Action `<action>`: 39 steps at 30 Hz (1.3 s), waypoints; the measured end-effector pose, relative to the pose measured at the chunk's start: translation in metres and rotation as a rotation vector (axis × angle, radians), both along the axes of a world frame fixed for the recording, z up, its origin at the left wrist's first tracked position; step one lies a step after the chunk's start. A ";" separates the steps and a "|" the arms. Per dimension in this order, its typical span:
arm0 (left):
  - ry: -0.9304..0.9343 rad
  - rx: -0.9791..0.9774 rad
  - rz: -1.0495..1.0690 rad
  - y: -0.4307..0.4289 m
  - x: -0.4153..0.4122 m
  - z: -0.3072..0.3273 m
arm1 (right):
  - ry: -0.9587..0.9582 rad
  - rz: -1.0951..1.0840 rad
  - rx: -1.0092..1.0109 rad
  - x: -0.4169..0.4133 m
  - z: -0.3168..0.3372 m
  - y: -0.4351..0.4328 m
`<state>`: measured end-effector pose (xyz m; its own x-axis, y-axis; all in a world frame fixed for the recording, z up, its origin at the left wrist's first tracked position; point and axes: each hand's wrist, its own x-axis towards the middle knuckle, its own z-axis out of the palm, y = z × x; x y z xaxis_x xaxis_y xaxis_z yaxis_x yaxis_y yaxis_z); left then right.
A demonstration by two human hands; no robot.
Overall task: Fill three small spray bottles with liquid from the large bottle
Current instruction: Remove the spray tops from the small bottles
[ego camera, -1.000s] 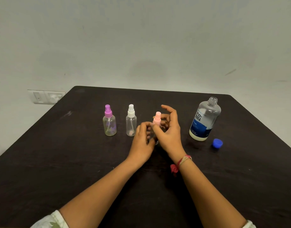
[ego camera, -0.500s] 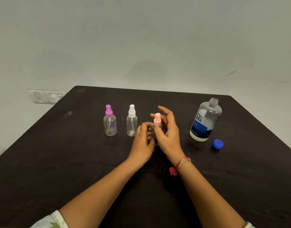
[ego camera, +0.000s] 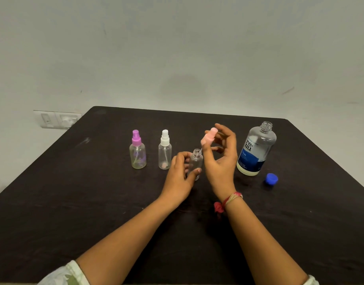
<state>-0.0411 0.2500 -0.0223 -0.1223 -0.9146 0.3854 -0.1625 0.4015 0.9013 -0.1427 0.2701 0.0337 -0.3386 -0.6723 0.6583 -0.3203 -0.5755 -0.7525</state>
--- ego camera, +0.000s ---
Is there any person's right hand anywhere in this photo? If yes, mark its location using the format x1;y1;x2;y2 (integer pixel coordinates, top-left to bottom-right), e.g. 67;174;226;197
201;123;238;202

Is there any person's left hand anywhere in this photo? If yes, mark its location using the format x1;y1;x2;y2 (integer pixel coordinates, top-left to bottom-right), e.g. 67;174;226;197
159;151;202;205

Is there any small clear bottle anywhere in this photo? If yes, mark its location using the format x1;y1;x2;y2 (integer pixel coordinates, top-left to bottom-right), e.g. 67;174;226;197
187;148;204;181
158;143;172;170

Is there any large clear bottle blue label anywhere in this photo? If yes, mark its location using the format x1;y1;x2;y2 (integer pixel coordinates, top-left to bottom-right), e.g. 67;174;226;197
236;121;277;177

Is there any pink spray cap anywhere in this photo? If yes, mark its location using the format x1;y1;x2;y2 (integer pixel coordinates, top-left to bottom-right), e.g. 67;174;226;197
198;127;219;152

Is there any small round bottle purple print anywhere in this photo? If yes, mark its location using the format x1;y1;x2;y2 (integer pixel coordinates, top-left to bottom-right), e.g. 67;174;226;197
129;142;147;169

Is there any person's right forearm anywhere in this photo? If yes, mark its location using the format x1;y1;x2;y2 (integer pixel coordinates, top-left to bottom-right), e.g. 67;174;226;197
225;197;309;285

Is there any person's left forearm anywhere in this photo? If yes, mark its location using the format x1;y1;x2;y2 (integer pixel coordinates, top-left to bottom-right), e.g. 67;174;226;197
76;197;182;285

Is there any red thread wristband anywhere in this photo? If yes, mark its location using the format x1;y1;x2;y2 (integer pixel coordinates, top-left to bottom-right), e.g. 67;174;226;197
214;191;243;214

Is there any white plug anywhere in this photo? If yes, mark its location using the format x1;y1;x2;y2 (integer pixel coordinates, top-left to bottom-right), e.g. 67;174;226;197
59;114;79;128

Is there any green floral left sleeve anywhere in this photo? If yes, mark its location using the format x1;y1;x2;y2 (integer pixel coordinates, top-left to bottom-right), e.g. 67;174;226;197
37;260;90;285

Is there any white wall socket panel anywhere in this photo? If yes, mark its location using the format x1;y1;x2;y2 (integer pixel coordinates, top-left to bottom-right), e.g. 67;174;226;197
33;110;83;129

